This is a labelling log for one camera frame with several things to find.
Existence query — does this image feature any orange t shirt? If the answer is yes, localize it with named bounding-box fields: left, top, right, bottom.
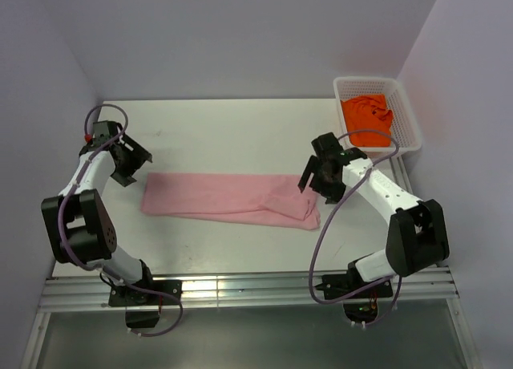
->
left=341, top=94, right=394, bottom=148

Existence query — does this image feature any pink t shirt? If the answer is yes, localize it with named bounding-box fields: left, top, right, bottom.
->
left=140, top=172, right=321, bottom=230

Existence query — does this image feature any white plastic basket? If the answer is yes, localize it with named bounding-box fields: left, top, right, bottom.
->
left=333, top=76, right=422, bottom=156

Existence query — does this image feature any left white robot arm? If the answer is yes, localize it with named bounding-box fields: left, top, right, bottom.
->
left=41, top=120, right=156, bottom=304

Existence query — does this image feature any aluminium rail frame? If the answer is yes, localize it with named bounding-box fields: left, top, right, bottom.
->
left=19, top=160, right=482, bottom=369

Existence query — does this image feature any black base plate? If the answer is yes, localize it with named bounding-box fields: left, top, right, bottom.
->
left=108, top=279, right=182, bottom=331
left=314, top=268, right=394, bottom=326

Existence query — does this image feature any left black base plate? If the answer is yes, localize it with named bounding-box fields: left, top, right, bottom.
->
left=108, top=279, right=182, bottom=331

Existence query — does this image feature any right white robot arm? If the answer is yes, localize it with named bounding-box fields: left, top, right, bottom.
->
left=298, top=132, right=450, bottom=304

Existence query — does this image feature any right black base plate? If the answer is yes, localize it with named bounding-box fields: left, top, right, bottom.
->
left=314, top=268, right=394, bottom=326

